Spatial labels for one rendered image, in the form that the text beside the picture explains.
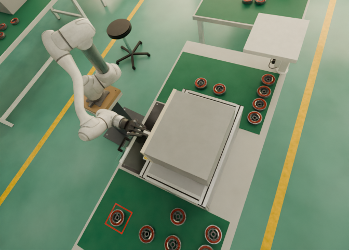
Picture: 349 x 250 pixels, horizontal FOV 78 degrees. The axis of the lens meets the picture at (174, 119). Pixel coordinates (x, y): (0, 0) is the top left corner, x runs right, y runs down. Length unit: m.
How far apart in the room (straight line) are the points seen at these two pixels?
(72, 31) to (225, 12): 1.66
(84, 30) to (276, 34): 1.28
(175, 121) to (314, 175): 1.77
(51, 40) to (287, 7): 2.20
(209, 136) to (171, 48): 2.42
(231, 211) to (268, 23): 1.36
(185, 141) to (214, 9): 1.83
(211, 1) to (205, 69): 0.96
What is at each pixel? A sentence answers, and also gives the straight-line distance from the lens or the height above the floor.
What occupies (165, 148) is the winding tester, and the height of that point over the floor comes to 1.32.
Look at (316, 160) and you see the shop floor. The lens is 2.69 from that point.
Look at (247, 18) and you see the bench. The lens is 2.57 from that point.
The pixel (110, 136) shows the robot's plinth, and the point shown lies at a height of 0.02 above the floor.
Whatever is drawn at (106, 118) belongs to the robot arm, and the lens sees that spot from 1.47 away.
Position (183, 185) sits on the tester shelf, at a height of 1.11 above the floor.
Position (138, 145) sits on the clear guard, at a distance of 1.51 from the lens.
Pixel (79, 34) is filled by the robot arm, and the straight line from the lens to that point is 1.54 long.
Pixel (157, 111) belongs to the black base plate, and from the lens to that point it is 1.92.
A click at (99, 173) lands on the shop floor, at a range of 2.81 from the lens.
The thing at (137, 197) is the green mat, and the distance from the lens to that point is 1.77.
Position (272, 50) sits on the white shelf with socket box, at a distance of 1.66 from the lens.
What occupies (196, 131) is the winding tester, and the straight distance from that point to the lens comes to 1.18.
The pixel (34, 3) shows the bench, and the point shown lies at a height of 0.75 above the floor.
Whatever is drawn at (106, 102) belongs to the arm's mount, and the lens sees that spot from 2.14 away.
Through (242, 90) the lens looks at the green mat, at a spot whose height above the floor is 0.75.
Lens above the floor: 2.41
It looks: 62 degrees down
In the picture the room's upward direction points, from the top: 23 degrees counter-clockwise
